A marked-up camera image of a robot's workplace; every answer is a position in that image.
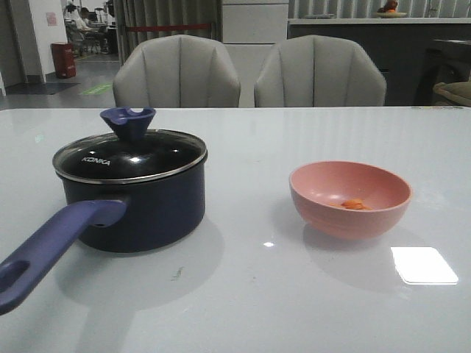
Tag glass pot lid blue knob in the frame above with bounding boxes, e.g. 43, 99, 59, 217
52, 107, 208, 185

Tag pink plastic bowl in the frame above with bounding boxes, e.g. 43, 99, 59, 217
289, 160, 412, 240

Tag orange ham slices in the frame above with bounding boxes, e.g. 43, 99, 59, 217
329, 199, 372, 210

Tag dark blue saucepan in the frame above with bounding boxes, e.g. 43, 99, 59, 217
0, 128, 209, 316

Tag left grey upholstered chair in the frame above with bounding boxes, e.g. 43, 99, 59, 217
113, 35, 241, 108

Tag grey upholstered chair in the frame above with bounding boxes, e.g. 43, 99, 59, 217
254, 35, 386, 107
113, 35, 241, 108

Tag right grey upholstered chair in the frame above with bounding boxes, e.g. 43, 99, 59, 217
254, 35, 386, 107

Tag white cabinet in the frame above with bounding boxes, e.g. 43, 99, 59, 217
222, 1, 289, 44

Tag red barrier belt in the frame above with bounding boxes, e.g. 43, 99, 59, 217
125, 23, 213, 32

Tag grey tray on counter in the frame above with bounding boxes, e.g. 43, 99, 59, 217
303, 13, 336, 20

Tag seated person in background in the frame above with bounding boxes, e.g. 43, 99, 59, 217
76, 7, 107, 53

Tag red trash bin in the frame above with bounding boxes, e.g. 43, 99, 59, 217
51, 43, 76, 79

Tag dark grey counter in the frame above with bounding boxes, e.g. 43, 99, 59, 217
287, 18, 470, 106

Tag fruit plate on counter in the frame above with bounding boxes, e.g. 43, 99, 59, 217
372, 0, 408, 18

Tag olive cushion at right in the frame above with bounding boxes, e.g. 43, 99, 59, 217
433, 81, 470, 107

